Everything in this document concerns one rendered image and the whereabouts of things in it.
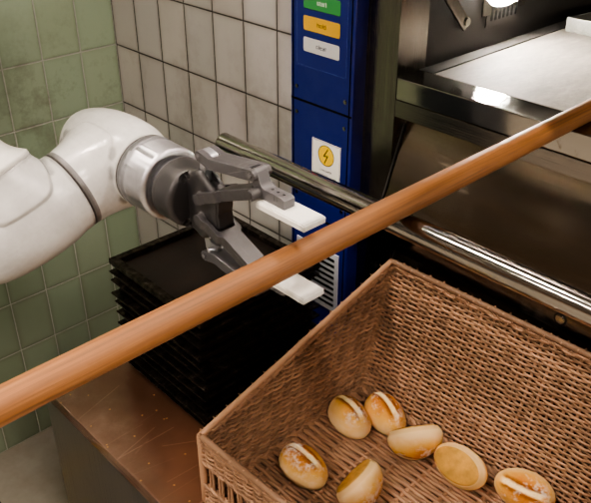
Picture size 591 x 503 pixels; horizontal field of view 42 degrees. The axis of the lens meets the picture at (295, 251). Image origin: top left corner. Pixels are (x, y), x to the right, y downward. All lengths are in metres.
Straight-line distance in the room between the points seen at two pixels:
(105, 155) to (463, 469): 0.78
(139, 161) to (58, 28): 1.08
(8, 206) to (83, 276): 1.31
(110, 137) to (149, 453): 0.68
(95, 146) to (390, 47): 0.58
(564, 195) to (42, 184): 0.75
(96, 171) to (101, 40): 1.10
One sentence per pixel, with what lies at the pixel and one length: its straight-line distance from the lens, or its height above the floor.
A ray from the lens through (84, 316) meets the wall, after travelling 2.27.
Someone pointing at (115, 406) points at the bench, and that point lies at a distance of 1.54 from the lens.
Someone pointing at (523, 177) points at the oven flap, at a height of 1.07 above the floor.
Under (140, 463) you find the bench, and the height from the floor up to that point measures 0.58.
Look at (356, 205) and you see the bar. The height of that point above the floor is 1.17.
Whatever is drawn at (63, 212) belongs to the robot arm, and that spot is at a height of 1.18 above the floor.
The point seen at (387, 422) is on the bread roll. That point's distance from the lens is 1.42.
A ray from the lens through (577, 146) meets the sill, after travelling 1.18.
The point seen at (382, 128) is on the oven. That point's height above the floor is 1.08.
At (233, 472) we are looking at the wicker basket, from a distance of 1.21.
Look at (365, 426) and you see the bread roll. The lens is 1.41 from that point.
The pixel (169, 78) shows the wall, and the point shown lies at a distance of 1.87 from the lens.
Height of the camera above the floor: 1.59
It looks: 31 degrees down
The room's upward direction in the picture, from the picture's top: straight up
